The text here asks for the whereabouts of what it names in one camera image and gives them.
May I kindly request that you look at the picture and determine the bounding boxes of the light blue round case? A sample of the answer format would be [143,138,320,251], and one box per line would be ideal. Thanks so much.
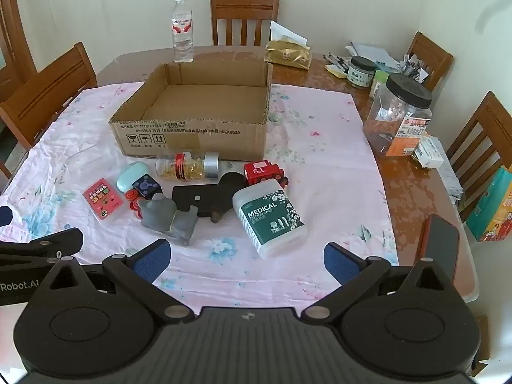
[116,162,147,193]

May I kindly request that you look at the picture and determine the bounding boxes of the row of black pens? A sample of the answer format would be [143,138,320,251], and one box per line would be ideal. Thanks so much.
[322,53,350,68]

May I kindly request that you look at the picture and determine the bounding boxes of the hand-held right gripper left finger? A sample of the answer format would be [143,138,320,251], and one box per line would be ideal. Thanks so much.
[40,239,192,325]

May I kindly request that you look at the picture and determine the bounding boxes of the clear pen holder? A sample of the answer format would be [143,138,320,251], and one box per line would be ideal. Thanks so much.
[400,53,430,84]

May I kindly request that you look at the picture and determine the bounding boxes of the green lid container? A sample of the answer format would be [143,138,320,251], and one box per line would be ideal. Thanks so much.
[369,70,390,99]

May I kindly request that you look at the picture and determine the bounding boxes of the small jar black lid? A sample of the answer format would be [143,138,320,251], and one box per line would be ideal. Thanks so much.
[346,56,377,88]

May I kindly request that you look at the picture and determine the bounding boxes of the clear plastic water bottle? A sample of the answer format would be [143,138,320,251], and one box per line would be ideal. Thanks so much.
[171,0,195,63]

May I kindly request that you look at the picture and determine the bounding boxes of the large clear jar black lid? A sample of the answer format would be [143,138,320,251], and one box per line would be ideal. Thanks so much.
[363,73,433,157]

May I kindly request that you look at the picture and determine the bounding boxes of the pink snack packet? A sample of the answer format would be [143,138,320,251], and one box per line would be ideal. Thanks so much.
[83,177,124,221]

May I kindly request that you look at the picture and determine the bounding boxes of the colourful cardboard box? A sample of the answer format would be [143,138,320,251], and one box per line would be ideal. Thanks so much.
[466,167,512,243]

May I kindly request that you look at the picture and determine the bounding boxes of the phone in red case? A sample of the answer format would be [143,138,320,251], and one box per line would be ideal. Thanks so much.
[415,213,460,284]

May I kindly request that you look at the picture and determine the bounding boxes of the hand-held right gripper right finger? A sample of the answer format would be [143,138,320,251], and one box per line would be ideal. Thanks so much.
[303,242,454,323]

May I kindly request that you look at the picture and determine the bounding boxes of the golden tissue pack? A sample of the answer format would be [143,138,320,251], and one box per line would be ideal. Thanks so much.
[265,20,313,70]

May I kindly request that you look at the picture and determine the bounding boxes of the stack of papers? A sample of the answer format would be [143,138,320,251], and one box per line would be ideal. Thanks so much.
[345,41,401,73]

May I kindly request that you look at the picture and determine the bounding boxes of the red toy train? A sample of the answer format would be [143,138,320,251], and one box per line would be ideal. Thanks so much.
[243,161,289,188]

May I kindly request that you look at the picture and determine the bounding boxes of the wooden chair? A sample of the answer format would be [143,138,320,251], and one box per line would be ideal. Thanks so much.
[406,32,454,91]
[0,0,37,102]
[0,42,99,150]
[446,91,512,221]
[210,0,281,46]

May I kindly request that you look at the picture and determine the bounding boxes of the white medicine box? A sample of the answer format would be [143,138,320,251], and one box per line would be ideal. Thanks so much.
[413,135,445,168]

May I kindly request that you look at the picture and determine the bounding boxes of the grey toy animal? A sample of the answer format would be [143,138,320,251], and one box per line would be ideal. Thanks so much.
[138,193,199,246]

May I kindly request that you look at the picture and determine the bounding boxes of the stack of white packets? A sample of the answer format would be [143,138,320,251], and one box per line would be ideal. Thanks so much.
[438,160,465,206]

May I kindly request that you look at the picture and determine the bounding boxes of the pink floral cloth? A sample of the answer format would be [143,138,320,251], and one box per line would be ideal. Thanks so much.
[0,82,398,316]

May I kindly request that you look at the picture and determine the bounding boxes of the clear bottle of yellow capsules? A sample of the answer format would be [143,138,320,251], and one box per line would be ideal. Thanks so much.
[155,151,220,180]

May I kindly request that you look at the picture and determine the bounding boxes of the dark blue cube toy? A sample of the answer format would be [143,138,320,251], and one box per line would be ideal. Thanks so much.
[125,173,161,220]

